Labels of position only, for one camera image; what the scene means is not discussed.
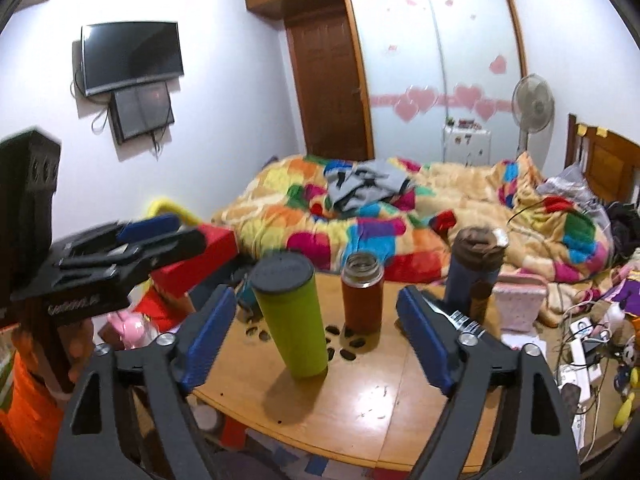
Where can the pink dotted box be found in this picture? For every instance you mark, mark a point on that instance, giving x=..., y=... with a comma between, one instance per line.
x=519, y=299

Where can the wooden headboard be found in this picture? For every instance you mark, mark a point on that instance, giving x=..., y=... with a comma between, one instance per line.
x=609, y=162

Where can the black thermos bottle lying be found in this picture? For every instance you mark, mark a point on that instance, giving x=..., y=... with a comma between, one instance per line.
x=462, y=323

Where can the person's left hand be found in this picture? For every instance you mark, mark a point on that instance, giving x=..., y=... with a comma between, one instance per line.
x=78, y=345

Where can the red thermos cup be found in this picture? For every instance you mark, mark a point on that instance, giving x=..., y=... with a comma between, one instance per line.
x=362, y=279

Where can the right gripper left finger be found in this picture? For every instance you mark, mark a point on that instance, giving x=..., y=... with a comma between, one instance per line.
x=100, y=435

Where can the navy blue travel mug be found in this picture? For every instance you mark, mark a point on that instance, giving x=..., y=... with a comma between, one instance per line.
x=476, y=259

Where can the green cup with black base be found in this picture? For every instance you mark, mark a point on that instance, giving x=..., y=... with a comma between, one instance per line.
x=284, y=286

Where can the red box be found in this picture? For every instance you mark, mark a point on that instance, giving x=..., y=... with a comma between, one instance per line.
x=181, y=277

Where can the small wall monitor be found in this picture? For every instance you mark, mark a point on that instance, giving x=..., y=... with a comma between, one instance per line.
x=140, y=110

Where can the colourful patchwork blanket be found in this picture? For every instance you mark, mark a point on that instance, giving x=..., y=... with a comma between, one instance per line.
x=288, y=206

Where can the pink plush toy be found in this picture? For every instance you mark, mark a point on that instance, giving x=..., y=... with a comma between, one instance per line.
x=131, y=327

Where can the brown wooden door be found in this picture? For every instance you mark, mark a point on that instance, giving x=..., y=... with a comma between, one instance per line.
x=327, y=85

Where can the white small cabinet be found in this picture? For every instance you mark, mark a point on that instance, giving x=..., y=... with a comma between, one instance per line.
x=466, y=146

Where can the yellow curved tube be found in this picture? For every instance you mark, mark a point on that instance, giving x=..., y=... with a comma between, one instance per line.
x=164, y=205

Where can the large wall television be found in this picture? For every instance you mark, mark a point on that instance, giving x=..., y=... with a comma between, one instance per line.
x=121, y=54

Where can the grey black clothing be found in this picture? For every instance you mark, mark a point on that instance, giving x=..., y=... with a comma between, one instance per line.
x=353, y=185

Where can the standing electric fan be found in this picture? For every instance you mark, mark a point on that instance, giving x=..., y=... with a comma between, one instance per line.
x=532, y=108

